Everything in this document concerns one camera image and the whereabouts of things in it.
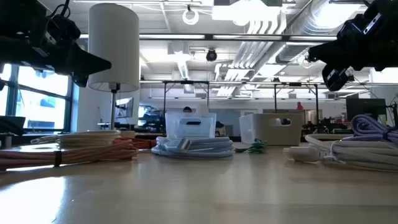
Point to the black computer monitor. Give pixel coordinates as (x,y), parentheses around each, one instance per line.
(365,109)

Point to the person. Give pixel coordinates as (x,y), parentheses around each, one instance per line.
(187,109)
(299,106)

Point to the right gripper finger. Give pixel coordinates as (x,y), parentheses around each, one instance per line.
(334,78)
(329,54)

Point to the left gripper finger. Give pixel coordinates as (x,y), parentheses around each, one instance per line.
(87,62)
(81,80)

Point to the white table lamp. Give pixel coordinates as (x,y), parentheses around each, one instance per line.
(113,46)

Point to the clear plastic bin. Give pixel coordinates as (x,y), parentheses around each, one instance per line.
(189,127)

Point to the black flat device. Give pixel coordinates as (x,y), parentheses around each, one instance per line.
(11,124)

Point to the black horizontal frame bar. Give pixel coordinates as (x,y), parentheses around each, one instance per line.
(208,37)

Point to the white plastic bin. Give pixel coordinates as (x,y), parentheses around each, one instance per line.
(264,133)

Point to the black metal stand frame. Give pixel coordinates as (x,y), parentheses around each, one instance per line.
(316,102)
(164,99)

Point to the black overhead camera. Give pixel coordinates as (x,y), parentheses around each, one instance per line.
(211,55)

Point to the silver metal post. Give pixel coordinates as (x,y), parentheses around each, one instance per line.
(7,141)

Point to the wall-mounted screen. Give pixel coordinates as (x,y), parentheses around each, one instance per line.
(125,107)

